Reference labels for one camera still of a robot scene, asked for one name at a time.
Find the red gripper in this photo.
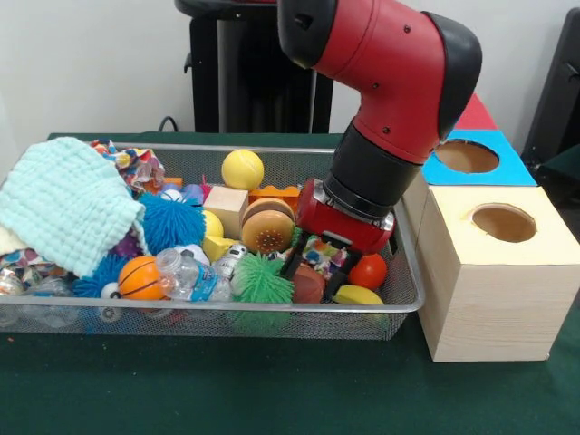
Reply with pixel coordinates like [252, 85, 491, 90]
[280, 178, 396, 304]

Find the brown toy football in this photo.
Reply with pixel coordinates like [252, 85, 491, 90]
[292, 264, 327, 304]

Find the colourful dot print cloth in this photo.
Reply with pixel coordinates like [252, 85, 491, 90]
[90, 139, 165, 191]

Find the light blue waffle cloth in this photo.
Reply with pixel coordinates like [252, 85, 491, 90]
[0, 136, 150, 278]

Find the wooden box with three holes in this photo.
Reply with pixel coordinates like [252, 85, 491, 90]
[401, 92, 580, 363]

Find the yellow toy banana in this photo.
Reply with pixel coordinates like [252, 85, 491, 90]
[333, 284, 385, 305]

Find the red ball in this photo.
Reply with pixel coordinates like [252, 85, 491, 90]
[347, 253, 389, 291]

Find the green spiky puffer ball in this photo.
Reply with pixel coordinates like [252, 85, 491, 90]
[230, 253, 295, 304]

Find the toy hamburger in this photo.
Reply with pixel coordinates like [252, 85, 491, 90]
[239, 198, 295, 255]

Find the plain wooden cube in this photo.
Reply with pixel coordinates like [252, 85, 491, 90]
[203, 185, 249, 239]

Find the yellow tennis ball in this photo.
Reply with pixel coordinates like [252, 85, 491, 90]
[221, 149, 265, 190]

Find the dark green table cloth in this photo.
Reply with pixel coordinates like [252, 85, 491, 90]
[0, 130, 580, 435]

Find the large blue fuzzy eyed ball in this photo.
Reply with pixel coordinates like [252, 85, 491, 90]
[138, 192, 208, 257]

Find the orange toy basketball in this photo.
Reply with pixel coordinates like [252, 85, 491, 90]
[118, 256, 167, 301]

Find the black panel stand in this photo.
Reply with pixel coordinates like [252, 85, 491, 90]
[520, 6, 580, 182]

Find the metal wire mesh bin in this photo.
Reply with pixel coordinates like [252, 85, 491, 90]
[0, 140, 427, 342]

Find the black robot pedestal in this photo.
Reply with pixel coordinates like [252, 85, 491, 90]
[174, 0, 334, 134]

